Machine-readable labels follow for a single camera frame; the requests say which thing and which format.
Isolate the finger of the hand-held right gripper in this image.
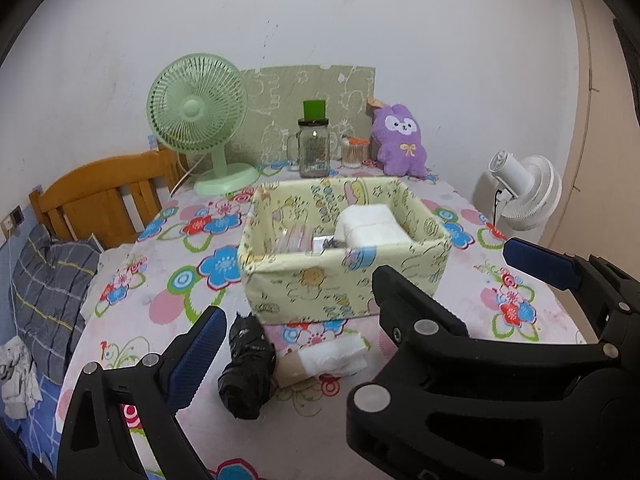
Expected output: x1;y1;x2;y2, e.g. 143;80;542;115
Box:
503;238;640;361
345;265;640;480

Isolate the beige wooden door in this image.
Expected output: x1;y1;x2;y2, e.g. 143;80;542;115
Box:
540;0;640;281

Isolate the white towel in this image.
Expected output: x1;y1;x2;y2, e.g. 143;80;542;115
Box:
334;204;411;247

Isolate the blue bed sheet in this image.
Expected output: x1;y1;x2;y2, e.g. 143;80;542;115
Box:
2;377;71;466

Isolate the white crumpled cloth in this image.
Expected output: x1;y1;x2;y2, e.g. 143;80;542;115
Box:
0;337;43;418

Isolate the yellow cartoon fabric storage box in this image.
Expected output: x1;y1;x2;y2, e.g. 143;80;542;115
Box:
237;176;453;323

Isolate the white fan cable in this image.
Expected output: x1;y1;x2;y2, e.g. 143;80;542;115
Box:
170;154;207;196

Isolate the clear pack of pink straws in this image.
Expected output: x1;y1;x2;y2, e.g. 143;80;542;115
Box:
272;225;321;253

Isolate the black plastic bag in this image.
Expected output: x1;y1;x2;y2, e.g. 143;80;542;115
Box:
217;311;277;421

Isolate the floral tablecloth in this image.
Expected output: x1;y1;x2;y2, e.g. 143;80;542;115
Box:
55;157;586;480

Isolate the wooden bed headboard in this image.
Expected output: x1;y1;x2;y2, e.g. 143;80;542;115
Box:
29;147;193;251

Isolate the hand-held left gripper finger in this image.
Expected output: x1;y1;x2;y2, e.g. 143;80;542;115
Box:
57;306;228;480

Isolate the grey plaid pillow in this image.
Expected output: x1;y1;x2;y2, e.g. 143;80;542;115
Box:
10;222;101;386

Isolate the purple plush rabbit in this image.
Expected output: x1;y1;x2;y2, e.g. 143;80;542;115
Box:
367;97;430;177

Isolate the glass jar with green lid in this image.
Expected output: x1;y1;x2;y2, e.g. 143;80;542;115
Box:
285;100;335;179

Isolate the white floor fan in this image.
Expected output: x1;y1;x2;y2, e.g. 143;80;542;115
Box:
472;150;563;233

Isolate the green desk fan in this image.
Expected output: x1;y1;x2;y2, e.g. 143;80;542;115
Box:
146;53;260;196

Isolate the cotton swab container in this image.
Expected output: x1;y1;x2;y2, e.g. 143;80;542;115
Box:
340;136;372;168

